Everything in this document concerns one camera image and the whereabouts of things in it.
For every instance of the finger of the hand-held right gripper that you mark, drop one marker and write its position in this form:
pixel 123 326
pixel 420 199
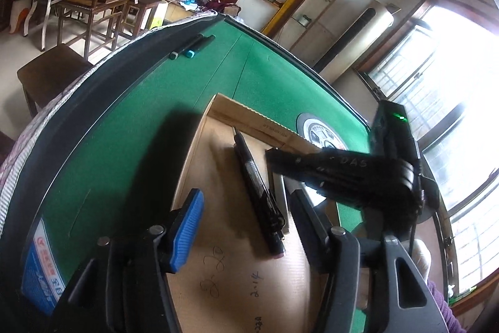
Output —
pixel 362 190
pixel 331 161

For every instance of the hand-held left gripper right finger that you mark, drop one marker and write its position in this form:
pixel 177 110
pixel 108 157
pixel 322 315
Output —
pixel 308 231

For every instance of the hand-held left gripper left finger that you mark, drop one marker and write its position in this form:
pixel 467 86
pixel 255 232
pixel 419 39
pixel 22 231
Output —
pixel 189 227

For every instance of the grey metal bar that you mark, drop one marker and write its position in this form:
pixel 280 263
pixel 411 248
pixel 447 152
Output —
pixel 281 208

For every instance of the cardboard box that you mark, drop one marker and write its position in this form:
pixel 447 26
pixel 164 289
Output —
pixel 218 181

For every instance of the person's right forearm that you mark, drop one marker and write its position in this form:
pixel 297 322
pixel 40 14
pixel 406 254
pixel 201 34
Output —
pixel 440 305

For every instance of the person's right hand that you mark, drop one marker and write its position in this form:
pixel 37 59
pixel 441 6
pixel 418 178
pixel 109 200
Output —
pixel 423 259

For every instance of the round table centre panel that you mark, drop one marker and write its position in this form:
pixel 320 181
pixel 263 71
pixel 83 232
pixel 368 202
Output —
pixel 317 124

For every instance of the black pen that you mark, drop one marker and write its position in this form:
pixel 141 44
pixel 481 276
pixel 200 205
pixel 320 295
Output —
pixel 255 181

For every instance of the window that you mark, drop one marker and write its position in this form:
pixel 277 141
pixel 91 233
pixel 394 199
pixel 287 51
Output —
pixel 448 44

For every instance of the standing air conditioner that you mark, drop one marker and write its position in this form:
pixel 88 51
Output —
pixel 358 32

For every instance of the blue table rim label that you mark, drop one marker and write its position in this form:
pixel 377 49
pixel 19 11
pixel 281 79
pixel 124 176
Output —
pixel 37 270

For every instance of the dark wooden stool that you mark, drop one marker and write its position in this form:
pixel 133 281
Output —
pixel 54 64

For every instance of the yellow cardboard carton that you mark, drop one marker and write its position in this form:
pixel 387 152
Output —
pixel 158 16

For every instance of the orange white plastic stool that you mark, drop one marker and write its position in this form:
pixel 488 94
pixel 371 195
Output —
pixel 21 17

